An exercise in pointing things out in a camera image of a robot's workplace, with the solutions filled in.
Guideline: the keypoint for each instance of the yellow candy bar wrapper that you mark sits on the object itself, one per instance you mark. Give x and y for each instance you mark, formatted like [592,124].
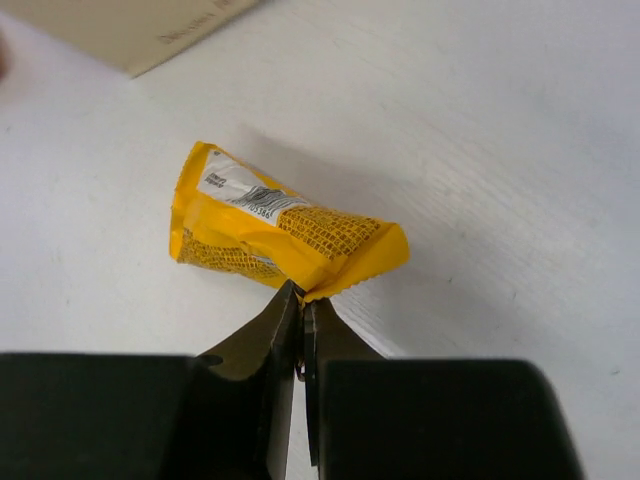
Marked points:
[230,217]

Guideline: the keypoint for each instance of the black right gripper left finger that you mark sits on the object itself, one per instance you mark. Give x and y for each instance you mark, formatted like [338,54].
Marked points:
[253,371]

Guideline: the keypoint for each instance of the pink beige paper bag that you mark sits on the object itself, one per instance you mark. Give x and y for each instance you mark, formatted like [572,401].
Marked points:
[133,36]

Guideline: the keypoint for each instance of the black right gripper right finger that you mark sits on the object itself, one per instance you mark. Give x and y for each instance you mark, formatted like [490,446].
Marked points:
[326,338]

